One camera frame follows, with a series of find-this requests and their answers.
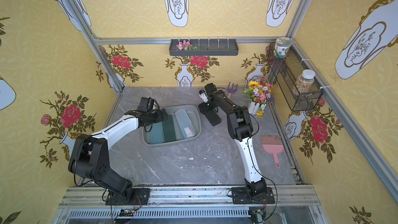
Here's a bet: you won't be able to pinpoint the pink plastic dustpan comb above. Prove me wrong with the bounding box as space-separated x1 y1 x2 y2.
261 135 284 169

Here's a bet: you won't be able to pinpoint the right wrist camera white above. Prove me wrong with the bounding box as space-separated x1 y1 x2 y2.
199 90 208 103

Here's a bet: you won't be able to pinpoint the artificial flower bouquet white pot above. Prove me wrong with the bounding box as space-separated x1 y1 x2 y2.
244 76 275 118

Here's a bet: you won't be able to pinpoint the light blue pencil case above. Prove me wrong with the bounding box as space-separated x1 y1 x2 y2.
172 114 184 141

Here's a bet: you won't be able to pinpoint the small pink flowers on shelf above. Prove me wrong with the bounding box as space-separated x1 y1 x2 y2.
176 40 199 50

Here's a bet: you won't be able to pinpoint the small circuit board with wires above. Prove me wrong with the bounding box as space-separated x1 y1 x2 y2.
118 208 136 218

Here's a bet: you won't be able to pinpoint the clear jar white lid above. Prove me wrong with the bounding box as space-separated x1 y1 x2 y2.
293 69 316 96

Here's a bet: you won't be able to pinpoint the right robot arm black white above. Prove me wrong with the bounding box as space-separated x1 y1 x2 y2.
199 84 267 197

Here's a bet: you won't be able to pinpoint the light teal pencil case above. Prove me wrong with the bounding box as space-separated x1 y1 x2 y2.
149 122 164 145

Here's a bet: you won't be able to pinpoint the green patterned tin can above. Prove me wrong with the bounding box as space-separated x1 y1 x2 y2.
274 37 292 58

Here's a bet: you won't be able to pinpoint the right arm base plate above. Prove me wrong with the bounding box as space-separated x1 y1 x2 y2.
228 187 276 204

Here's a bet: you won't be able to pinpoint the black pencil case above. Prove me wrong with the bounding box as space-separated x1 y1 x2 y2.
204 107 221 127

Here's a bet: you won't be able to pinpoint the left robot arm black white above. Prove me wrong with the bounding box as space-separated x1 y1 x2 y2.
68 97 168 202

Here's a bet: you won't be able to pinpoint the purple pink garden rake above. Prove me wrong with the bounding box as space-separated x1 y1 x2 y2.
227 83 238 99

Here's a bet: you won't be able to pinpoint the dark grey wall shelf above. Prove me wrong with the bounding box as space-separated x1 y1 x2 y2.
169 38 239 57

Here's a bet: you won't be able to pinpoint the grey plastic storage tray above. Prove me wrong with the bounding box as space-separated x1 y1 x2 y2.
142 105 202 146

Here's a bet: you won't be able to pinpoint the dark green pencil case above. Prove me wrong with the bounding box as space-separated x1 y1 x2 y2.
162 115 176 143

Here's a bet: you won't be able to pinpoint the black wire wall basket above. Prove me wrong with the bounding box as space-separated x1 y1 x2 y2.
266 43 323 112

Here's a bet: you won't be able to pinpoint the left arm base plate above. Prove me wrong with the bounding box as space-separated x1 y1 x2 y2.
105 188 150 206

